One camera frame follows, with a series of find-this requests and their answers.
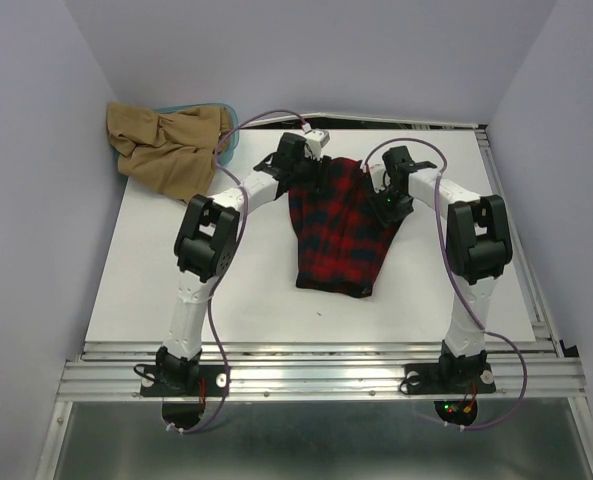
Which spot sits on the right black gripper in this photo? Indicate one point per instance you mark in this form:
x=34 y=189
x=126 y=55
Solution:
x=386 y=213

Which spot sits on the tan skirt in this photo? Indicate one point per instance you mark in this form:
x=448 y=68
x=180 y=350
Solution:
x=168 y=153

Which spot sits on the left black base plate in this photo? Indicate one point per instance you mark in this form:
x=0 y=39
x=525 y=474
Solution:
x=206 y=381

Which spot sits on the red plaid skirt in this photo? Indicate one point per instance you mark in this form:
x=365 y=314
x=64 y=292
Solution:
x=341 y=245

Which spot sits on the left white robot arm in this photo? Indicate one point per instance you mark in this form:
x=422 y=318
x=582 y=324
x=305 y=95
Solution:
x=206 y=244

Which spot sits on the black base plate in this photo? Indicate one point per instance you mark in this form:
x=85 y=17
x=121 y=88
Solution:
x=432 y=379
x=206 y=381

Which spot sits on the aluminium rail frame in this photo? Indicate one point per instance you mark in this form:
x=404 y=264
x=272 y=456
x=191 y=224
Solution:
x=315 y=377

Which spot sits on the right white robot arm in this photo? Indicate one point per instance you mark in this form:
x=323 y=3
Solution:
x=476 y=246

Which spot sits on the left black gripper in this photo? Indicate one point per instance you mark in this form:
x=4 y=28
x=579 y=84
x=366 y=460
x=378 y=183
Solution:
x=317 y=180

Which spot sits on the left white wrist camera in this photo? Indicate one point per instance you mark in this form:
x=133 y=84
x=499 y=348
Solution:
x=317 y=139

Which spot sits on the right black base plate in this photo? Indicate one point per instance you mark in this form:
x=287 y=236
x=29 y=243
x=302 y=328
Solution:
x=432 y=379

